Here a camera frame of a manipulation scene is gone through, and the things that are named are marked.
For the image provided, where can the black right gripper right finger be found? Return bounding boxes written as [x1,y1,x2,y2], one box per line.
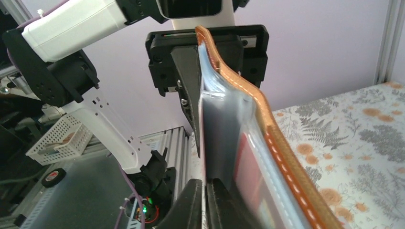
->
[206,178,262,229]

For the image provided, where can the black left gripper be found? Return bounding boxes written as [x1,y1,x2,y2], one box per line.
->
[145,24,269,159]

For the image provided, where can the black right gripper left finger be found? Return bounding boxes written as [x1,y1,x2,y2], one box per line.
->
[156,179,202,229]

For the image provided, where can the grey red striped card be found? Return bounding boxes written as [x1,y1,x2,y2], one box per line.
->
[234,134,279,229]

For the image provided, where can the brown leather card holder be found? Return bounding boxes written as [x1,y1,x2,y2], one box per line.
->
[195,26,343,229]

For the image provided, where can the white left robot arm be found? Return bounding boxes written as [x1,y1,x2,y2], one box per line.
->
[2,0,269,210]

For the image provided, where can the black tape roll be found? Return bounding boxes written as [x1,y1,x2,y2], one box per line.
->
[41,168,67,188]

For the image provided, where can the white perforated basket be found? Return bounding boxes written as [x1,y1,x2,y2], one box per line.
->
[26,114,93,166]

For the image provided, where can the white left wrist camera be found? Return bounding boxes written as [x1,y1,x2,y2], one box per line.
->
[156,0,237,30]

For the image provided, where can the aluminium mounting rail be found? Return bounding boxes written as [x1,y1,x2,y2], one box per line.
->
[0,127,198,229]

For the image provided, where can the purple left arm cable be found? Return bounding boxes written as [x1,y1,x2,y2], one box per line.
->
[6,0,146,229]

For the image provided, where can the left aluminium corner post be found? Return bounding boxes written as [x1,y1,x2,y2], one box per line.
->
[373,0,405,85]

